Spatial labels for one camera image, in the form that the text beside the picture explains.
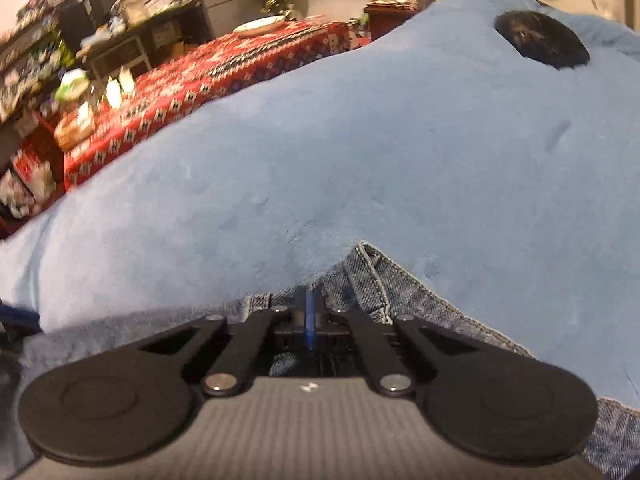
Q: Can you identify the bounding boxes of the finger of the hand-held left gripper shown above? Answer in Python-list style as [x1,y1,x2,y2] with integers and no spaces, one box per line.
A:
[0,300,42,337]

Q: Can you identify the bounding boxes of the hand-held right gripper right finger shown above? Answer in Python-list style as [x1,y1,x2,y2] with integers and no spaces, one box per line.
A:
[310,287,481,397]

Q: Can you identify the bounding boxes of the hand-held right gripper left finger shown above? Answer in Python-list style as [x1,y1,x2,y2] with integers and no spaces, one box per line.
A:
[140,287,310,397]

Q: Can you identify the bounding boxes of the blue denim jeans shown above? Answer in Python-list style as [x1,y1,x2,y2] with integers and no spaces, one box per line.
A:
[20,241,640,480]

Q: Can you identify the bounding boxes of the pile of red white packages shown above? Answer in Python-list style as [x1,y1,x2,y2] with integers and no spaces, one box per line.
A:
[0,150,66,221]

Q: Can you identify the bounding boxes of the blue plush blanket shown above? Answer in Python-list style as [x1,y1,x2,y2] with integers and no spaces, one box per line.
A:
[0,0,640,411]

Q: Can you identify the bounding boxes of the tissue box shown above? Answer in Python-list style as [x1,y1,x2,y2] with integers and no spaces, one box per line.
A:
[54,102,96,151]

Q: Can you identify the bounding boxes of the green white bag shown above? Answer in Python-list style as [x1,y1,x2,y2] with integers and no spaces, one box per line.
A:
[55,70,92,102]

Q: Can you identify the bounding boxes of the black cluttered shelf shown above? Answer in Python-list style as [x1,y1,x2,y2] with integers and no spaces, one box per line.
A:
[0,0,96,121]

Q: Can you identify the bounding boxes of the red patterned tablecloth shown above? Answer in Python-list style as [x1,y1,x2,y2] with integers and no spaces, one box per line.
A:
[62,21,371,191]

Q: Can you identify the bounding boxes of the white plate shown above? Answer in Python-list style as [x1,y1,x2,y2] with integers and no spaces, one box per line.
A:
[232,15,286,37]

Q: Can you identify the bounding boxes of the black cluttered desk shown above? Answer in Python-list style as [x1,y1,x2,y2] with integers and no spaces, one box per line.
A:
[75,0,213,81]

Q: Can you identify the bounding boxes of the wooden cabinet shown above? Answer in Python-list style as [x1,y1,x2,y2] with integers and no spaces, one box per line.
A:
[364,2,426,41]

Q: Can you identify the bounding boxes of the black fuzzy round patch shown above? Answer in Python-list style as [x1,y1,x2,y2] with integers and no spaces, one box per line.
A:
[494,10,591,70]

